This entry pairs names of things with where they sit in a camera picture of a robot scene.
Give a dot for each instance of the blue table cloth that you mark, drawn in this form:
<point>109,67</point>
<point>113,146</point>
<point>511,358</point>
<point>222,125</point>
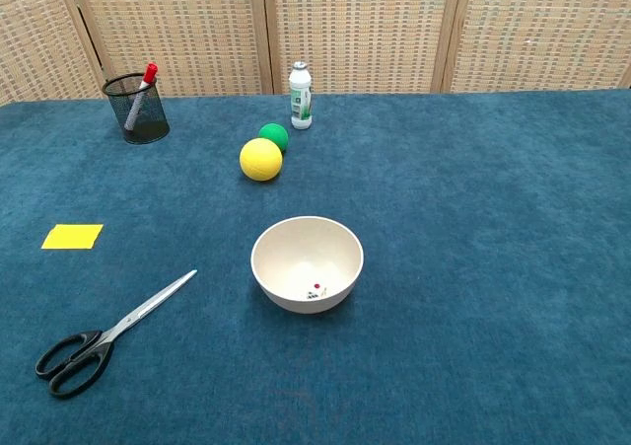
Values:
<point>443,267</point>

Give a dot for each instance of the small white plastic bottle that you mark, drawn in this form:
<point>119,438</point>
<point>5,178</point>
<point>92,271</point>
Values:
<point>301,100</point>

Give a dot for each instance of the yellow ball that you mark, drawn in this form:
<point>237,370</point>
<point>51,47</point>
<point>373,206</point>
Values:
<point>260,159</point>

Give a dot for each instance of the yellow sticky note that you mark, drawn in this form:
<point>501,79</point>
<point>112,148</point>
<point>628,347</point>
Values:
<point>71,237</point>

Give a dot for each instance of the cream white bowl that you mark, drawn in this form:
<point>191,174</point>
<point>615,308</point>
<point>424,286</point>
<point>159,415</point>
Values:
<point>305,257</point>

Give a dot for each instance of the red-capped white marker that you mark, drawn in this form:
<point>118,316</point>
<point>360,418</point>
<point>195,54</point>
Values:
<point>140,97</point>

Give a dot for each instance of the woven folding screen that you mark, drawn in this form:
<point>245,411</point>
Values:
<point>355,25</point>

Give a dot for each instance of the green ball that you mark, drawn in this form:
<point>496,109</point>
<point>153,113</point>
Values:
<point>275,135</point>

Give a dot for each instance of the black mesh pen holder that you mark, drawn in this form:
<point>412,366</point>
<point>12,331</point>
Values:
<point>148,119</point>

